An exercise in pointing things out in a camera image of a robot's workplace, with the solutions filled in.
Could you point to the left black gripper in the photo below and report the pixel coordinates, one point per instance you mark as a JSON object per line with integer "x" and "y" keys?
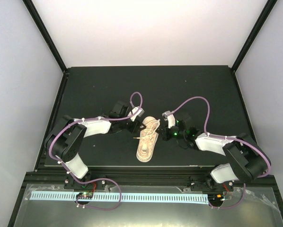
{"x": 135, "y": 129}

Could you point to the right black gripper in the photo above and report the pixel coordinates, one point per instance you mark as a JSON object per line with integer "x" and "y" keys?
{"x": 164, "y": 134}

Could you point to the white shoelace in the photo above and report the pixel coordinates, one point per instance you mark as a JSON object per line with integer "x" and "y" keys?
{"x": 149, "y": 130}

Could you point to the beige lace sneaker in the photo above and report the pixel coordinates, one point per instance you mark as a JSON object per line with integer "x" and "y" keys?
{"x": 146, "y": 145}

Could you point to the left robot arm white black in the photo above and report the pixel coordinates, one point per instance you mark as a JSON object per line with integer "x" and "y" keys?
{"x": 64, "y": 141}

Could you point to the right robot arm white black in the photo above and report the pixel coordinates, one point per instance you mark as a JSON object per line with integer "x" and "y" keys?
{"x": 246, "y": 160}

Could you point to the left small circuit board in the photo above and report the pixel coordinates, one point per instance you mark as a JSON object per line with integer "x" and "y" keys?
{"x": 84, "y": 195}

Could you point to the small circuit board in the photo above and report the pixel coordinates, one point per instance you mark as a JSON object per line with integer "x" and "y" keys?
{"x": 84, "y": 195}
{"x": 218, "y": 197}

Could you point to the right small circuit board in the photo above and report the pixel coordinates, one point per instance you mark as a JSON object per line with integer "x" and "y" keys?
{"x": 218, "y": 197}

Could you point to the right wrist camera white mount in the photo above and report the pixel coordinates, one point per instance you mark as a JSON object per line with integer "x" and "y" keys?
{"x": 169, "y": 117}

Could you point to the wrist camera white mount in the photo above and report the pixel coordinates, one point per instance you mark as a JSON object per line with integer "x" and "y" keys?
{"x": 135, "y": 112}
{"x": 169, "y": 117}

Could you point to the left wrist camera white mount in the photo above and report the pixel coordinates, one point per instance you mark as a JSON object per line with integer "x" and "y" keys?
{"x": 135, "y": 112}

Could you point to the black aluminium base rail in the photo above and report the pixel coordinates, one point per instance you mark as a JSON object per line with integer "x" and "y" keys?
{"x": 140, "y": 176}

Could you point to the white slotted cable duct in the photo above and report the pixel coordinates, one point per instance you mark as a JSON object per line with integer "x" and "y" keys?
{"x": 122, "y": 197}

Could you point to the left black frame post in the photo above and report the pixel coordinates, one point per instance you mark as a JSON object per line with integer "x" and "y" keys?
{"x": 45, "y": 34}

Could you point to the black frame post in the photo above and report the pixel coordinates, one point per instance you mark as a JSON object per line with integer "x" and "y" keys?
{"x": 263, "y": 16}
{"x": 45, "y": 34}

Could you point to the right black frame post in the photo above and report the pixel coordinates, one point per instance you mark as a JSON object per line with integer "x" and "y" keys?
{"x": 263, "y": 16}

